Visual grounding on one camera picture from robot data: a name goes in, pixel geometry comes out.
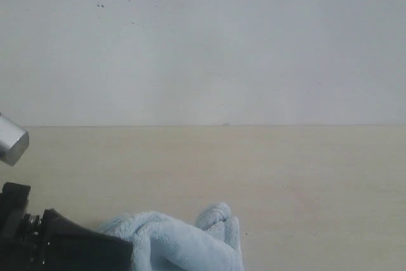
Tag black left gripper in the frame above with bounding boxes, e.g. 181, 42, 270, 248
1, 182, 133, 271

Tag light blue fluffy towel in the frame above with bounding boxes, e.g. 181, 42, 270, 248
98, 202, 245, 271

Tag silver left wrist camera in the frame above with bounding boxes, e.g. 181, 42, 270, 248
0, 114, 30, 166

